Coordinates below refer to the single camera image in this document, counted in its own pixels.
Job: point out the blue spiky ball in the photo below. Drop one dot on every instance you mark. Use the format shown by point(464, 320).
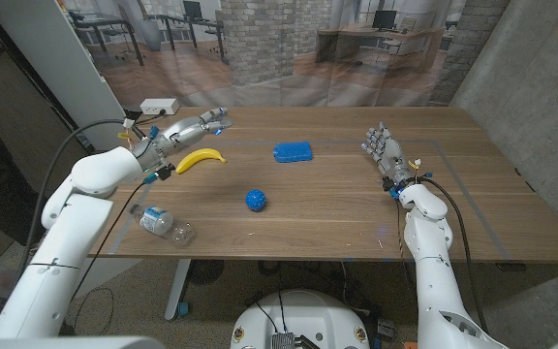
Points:
point(256, 199)

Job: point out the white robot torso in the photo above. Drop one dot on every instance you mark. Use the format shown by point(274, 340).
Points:
point(298, 320)

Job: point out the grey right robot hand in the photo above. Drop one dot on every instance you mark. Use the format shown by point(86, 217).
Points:
point(390, 155)

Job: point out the yellow toy banana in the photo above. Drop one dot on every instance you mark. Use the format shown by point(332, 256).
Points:
point(196, 157)

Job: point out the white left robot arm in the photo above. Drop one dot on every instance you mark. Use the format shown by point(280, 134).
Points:
point(66, 232)

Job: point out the printed office backdrop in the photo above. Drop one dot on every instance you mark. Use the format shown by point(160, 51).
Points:
point(269, 48)

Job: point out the white table leg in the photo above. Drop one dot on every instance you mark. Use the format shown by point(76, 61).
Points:
point(178, 286)

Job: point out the dark wooden door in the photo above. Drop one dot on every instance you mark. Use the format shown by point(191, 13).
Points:
point(8, 97)

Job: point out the clear plastic water bottle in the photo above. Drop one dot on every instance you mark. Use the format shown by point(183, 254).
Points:
point(160, 223)

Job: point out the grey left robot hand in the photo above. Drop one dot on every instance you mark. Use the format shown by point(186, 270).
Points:
point(182, 133)

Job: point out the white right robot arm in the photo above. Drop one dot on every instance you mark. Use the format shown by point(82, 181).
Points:
point(434, 271)

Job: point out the blue rectangular sponge pad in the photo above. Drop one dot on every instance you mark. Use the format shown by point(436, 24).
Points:
point(292, 151)

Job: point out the white partition board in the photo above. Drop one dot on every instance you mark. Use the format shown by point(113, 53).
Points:
point(56, 58)

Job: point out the dark round floor fan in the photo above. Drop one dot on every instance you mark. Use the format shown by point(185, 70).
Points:
point(205, 271)

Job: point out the white power strip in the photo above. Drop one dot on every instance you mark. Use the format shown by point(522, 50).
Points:
point(159, 106)

